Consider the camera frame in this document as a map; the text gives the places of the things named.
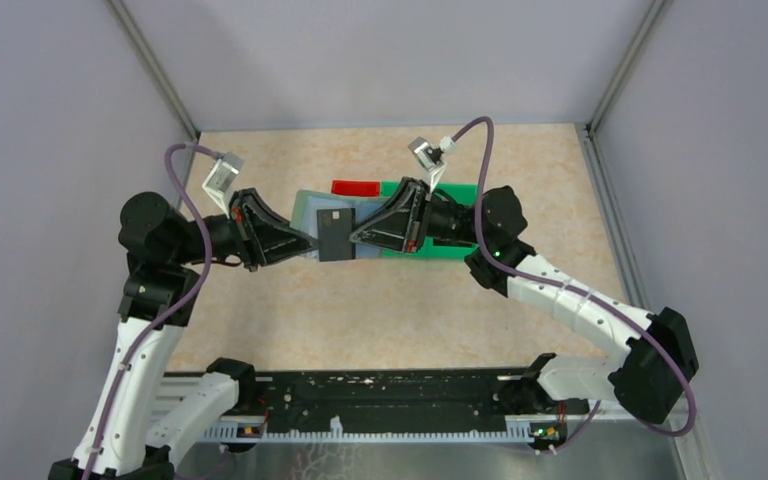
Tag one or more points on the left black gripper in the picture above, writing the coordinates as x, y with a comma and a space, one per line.
266, 242

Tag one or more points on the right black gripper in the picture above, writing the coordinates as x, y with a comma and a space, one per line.
402, 222

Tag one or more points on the black credit card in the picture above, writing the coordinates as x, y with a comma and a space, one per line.
334, 227

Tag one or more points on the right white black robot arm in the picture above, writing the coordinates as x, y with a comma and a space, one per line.
648, 358

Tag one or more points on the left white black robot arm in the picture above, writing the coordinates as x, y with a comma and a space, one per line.
169, 258

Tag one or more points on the middle green plastic bin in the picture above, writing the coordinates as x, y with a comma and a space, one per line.
394, 189

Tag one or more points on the green plastic bin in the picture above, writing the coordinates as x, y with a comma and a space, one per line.
436, 249
394, 189

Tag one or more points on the red plastic bin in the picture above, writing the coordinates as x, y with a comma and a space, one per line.
356, 188

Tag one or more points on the right green plastic bin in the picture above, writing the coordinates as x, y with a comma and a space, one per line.
436, 249

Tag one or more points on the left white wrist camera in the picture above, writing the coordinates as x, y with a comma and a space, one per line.
218, 182

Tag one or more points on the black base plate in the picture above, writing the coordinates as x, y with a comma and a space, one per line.
399, 401

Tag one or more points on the left corner aluminium post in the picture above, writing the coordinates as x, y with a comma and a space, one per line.
153, 67

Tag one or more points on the corner aluminium post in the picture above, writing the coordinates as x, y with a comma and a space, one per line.
153, 67
656, 10

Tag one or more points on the right side aluminium rail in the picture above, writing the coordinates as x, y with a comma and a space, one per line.
630, 274

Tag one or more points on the white toothed cable duct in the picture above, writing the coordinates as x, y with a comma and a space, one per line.
232, 432

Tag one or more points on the aluminium frame rail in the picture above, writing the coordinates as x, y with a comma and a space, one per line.
607, 410

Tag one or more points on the right corner aluminium post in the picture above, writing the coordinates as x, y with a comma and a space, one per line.
656, 10

